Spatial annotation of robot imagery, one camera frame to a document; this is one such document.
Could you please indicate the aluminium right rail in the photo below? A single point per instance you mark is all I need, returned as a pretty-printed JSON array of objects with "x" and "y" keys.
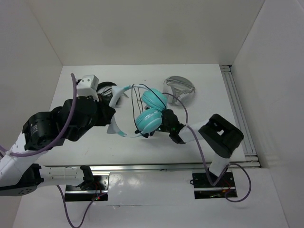
[{"x": 251, "y": 156}]

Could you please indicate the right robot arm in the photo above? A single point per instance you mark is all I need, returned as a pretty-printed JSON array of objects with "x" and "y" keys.
[{"x": 222, "y": 136}]

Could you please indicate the black headphones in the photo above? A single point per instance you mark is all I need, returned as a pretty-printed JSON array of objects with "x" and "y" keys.
[{"x": 104, "y": 93}]

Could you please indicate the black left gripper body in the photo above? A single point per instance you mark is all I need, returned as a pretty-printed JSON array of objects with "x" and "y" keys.
[{"x": 101, "y": 117}]

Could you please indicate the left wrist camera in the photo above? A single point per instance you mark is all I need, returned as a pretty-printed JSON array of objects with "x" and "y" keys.
[{"x": 87, "y": 86}]

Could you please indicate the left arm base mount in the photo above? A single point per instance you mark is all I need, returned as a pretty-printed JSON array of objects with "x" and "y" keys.
[{"x": 92, "y": 186}]

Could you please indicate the aluminium front rail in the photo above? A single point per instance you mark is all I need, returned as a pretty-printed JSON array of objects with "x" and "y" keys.
[{"x": 148, "y": 167}]

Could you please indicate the white grey headphones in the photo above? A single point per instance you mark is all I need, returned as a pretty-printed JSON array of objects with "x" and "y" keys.
[{"x": 180, "y": 88}]

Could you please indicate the aluminium rail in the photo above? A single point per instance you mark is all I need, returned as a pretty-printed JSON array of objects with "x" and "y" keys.
[
  {"x": 251, "y": 156},
  {"x": 148, "y": 167}
]

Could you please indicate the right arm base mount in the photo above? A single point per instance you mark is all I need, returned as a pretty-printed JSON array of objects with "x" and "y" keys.
[{"x": 204, "y": 190}]

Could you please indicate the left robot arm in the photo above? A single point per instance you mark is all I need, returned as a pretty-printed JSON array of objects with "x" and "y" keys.
[{"x": 21, "y": 175}]

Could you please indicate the teal cat-ear headphones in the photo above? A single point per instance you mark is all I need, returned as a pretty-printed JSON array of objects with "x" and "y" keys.
[{"x": 149, "y": 120}]

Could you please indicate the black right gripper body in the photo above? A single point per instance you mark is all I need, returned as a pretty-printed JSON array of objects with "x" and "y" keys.
[{"x": 165, "y": 128}]

